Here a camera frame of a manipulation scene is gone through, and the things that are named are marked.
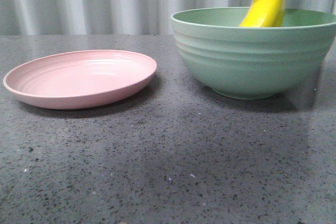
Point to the green ribbed bowl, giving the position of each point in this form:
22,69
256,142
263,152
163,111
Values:
251,63

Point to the yellow plastic banana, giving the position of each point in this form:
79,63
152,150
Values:
264,13

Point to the pink plate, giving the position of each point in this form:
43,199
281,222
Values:
80,79

